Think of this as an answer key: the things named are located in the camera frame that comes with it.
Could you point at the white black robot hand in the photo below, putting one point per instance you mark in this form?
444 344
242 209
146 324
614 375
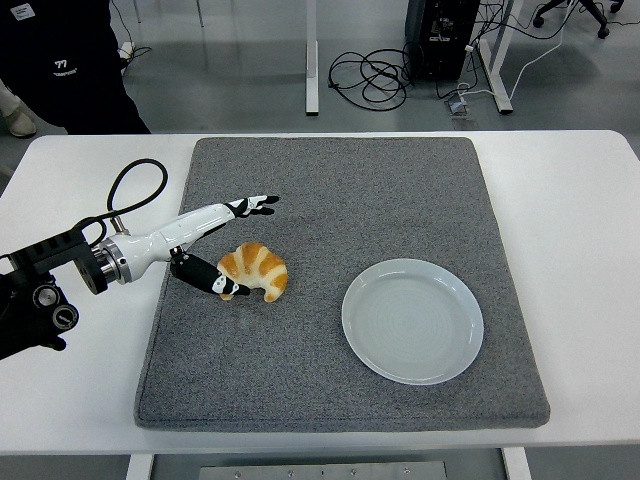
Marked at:
170 232

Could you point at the golden croissant bread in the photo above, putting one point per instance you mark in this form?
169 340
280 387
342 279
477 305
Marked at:
265 270

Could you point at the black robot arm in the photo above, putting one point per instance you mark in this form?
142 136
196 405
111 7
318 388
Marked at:
40 250

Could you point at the pale blue round plate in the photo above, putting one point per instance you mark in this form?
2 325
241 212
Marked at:
412 325

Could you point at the grey metal plate with screws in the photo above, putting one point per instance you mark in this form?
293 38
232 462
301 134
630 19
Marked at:
320 471

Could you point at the grey fabric mat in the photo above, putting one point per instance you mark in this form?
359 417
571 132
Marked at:
325 200

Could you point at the person's foot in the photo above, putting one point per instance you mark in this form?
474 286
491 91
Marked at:
20 124

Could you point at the white power strip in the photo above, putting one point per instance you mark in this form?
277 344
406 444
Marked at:
125 50

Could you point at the person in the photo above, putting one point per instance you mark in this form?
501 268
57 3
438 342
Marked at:
65 65

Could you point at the white table leg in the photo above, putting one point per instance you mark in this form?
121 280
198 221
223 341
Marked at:
139 467
517 465

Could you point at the floor socket box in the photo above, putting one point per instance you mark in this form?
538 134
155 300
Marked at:
459 107

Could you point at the black computer tower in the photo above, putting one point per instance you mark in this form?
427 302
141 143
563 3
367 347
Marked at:
440 45

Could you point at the white desk leg with foot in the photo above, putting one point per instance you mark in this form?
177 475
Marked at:
501 95

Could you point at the black office chair base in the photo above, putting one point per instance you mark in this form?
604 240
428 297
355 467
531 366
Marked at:
595 12

